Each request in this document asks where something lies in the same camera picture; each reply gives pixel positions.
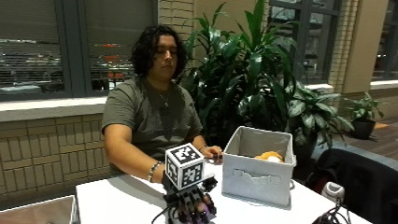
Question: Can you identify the black plant pot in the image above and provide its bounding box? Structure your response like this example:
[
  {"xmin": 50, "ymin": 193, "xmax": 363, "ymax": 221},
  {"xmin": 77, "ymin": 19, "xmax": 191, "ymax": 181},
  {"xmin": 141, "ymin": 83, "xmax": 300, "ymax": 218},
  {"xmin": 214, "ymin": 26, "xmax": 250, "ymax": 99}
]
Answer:
[{"xmin": 350, "ymin": 119, "xmax": 376, "ymax": 141}]

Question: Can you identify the white cube with black markers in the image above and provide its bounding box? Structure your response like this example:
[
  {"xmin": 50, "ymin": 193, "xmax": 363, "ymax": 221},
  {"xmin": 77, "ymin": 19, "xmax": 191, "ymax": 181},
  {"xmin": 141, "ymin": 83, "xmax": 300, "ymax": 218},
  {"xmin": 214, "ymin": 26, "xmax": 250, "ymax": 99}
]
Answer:
[{"xmin": 163, "ymin": 142, "xmax": 206, "ymax": 191}]

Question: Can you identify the person in grey t-shirt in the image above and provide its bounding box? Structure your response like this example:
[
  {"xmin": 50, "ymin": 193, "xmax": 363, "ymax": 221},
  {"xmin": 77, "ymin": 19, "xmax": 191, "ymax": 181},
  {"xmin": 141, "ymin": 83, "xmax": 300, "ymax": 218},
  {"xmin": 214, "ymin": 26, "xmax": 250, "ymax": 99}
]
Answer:
[{"xmin": 101, "ymin": 24, "xmax": 225, "ymax": 185}]

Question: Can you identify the orange and white soft toy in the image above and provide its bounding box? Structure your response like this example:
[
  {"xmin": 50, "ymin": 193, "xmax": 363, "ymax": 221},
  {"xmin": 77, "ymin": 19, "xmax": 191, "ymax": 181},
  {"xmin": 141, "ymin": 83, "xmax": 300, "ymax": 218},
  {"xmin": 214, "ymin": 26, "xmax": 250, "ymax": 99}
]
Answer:
[{"xmin": 252, "ymin": 150, "xmax": 286, "ymax": 163}]

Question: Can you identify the beaded wrist bracelet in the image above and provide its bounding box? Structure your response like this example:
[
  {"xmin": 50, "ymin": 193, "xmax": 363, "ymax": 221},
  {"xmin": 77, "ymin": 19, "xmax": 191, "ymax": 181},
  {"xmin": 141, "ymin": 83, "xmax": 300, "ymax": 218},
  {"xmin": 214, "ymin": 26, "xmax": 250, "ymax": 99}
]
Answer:
[{"xmin": 146, "ymin": 161, "xmax": 162, "ymax": 184}]

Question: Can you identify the grey fabric storage box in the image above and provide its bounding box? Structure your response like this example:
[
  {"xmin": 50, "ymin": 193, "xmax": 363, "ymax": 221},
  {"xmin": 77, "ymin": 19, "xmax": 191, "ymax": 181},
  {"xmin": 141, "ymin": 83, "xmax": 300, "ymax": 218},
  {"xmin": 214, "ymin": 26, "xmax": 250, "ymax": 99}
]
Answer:
[{"xmin": 219, "ymin": 125, "xmax": 298, "ymax": 209}]

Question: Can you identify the narrow dark framed window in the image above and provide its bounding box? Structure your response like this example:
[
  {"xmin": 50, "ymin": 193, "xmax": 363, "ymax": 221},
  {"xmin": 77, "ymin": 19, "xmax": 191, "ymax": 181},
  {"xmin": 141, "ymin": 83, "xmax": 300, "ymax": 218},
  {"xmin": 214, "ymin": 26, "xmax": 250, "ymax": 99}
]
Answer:
[{"xmin": 267, "ymin": 0, "xmax": 342, "ymax": 86}]

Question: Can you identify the small green plant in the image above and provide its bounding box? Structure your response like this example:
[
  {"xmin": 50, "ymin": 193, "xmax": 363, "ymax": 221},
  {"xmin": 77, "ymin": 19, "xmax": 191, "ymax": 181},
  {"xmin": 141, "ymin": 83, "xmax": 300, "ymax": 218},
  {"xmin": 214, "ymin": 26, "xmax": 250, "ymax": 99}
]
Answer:
[{"xmin": 342, "ymin": 91, "xmax": 386, "ymax": 123}]

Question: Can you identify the white open box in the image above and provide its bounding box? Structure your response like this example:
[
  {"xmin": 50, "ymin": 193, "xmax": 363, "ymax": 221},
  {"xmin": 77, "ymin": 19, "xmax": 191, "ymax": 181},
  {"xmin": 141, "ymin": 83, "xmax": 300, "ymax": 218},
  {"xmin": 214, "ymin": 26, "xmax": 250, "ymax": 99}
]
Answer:
[{"xmin": 0, "ymin": 194, "xmax": 81, "ymax": 224}]

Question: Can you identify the black glove cable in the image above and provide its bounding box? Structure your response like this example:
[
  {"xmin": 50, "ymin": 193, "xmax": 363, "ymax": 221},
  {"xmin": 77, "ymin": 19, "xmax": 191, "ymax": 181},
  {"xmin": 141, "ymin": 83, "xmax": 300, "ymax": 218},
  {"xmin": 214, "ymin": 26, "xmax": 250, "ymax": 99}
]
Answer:
[{"xmin": 150, "ymin": 206, "xmax": 171, "ymax": 224}]

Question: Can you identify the black chair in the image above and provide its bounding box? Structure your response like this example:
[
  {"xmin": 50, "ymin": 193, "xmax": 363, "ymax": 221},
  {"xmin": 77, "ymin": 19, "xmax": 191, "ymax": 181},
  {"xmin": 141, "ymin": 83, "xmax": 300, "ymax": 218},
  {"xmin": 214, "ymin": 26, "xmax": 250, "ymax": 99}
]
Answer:
[{"xmin": 310, "ymin": 147, "xmax": 398, "ymax": 224}]

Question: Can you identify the thin neck chain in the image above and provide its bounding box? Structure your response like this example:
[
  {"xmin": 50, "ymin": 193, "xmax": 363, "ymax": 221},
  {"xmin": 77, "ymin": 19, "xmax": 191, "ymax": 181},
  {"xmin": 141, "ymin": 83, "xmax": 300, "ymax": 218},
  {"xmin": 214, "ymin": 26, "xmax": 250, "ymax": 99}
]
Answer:
[{"xmin": 155, "ymin": 90, "xmax": 171, "ymax": 108}]

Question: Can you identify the white and grey device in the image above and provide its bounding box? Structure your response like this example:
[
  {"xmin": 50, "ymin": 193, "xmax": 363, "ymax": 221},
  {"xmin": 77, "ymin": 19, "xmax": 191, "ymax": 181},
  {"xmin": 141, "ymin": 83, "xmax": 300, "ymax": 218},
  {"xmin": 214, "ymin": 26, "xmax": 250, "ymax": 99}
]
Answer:
[{"xmin": 319, "ymin": 181, "xmax": 347, "ymax": 203}]

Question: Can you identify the variegated leafy plant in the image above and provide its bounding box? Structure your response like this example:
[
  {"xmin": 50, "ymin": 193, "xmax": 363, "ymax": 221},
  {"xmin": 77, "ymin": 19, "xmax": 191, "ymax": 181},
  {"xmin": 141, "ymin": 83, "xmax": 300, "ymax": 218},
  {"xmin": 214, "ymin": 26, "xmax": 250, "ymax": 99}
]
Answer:
[{"xmin": 284, "ymin": 79, "xmax": 355, "ymax": 150}]

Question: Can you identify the large dark framed window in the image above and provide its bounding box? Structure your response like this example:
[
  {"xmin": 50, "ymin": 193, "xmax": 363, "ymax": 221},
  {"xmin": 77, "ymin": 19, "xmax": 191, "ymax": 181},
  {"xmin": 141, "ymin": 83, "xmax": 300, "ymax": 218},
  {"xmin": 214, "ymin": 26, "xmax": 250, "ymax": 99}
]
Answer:
[{"xmin": 0, "ymin": 0, "xmax": 159, "ymax": 102}]

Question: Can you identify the black cable bundle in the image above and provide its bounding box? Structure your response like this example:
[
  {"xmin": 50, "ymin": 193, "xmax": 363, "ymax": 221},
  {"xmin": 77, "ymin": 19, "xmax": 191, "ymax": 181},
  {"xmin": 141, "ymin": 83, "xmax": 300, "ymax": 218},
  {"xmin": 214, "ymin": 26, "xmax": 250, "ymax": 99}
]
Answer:
[{"xmin": 311, "ymin": 199, "xmax": 354, "ymax": 224}]

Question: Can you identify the tall green leafy plant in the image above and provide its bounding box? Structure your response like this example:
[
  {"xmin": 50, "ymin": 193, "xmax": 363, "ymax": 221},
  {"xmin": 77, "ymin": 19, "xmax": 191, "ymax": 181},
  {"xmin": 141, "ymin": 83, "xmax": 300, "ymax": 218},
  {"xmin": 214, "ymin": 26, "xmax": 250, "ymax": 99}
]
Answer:
[{"xmin": 179, "ymin": 0, "xmax": 300, "ymax": 148}]

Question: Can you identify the purple object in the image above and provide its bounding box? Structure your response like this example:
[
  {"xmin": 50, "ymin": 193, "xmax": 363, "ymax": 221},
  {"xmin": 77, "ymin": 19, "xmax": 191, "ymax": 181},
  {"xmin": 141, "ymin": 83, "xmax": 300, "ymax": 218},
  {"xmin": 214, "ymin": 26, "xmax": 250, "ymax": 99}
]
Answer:
[{"xmin": 194, "ymin": 201, "xmax": 218, "ymax": 224}]

